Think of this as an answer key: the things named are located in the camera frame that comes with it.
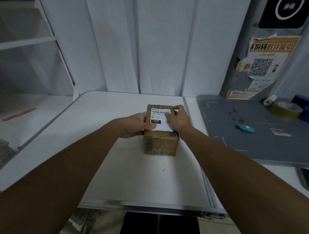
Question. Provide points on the person's right hand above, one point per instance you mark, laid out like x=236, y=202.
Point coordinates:
x=179, y=120

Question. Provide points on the person's left hand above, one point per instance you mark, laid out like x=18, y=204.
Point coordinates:
x=132, y=125

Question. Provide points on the white shipping label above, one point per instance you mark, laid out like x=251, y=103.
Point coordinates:
x=159, y=116

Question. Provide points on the brown cardboard box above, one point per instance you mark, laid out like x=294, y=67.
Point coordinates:
x=161, y=144

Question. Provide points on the person's left forearm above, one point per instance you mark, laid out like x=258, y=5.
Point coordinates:
x=55, y=183

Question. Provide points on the person's right forearm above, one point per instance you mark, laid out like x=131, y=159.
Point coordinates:
x=253, y=183

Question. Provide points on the teal small cutter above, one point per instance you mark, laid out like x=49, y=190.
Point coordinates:
x=246, y=128

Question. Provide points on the white curtain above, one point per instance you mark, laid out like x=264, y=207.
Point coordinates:
x=157, y=43

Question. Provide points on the small white label roll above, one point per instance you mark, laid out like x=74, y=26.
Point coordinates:
x=270, y=100

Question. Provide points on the barcode sticker scrap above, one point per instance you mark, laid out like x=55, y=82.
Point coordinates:
x=280, y=132

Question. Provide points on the olive packing tape roll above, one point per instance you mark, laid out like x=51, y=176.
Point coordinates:
x=286, y=113

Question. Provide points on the red marker pen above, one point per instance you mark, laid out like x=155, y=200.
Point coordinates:
x=19, y=114

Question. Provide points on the orange paper poster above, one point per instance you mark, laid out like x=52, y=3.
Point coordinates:
x=281, y=62

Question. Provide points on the dark blue tape roll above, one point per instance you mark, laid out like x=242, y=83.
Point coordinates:
x=301, y=99

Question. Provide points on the bright blue tape roll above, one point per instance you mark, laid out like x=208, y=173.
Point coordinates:
x=305, y=115

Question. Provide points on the white shelf rack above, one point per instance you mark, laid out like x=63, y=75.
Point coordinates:
x=24, y=43

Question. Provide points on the grey scanner post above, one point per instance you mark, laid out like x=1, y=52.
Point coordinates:
x=239, y=83

